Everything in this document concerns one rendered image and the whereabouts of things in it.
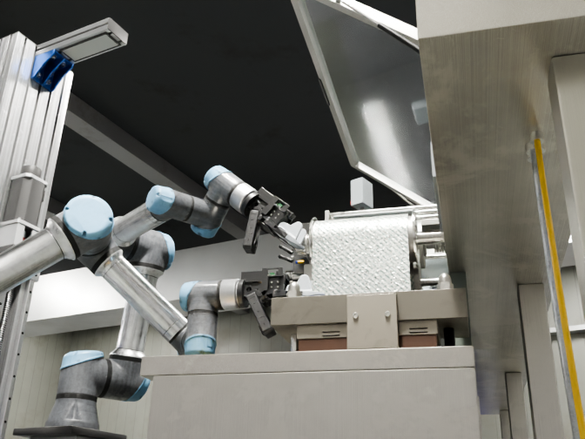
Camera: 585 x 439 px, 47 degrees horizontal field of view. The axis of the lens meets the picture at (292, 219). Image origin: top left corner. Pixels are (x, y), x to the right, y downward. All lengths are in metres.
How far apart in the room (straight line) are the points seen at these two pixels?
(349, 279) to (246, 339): 9.59
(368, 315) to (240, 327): 9.96
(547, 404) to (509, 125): 0.80
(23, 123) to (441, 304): 1.48
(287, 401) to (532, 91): 0.71
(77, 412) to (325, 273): 0.84
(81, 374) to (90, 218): 0.57
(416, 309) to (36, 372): 11.93
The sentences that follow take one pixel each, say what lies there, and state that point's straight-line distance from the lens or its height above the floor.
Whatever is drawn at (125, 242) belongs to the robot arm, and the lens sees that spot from 2.11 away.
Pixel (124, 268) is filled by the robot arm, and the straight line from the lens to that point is 1.81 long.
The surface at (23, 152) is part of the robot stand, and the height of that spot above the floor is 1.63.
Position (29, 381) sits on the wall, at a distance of 12.97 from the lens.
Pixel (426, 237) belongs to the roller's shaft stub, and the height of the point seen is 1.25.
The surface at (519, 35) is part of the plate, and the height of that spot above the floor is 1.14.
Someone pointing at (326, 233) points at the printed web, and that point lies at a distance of 1.68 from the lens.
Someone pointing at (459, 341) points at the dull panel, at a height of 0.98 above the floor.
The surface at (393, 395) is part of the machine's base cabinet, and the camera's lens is 1.28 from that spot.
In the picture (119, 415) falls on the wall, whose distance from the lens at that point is 12.45.
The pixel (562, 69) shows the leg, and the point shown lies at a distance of 0.92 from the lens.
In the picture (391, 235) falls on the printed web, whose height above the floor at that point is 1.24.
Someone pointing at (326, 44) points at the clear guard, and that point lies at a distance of 2.14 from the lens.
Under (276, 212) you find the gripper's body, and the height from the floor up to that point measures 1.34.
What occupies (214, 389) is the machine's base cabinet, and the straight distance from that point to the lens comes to 1.37.
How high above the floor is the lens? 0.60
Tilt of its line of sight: 24 degrees up
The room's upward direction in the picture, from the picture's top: 2 degrees clockwise
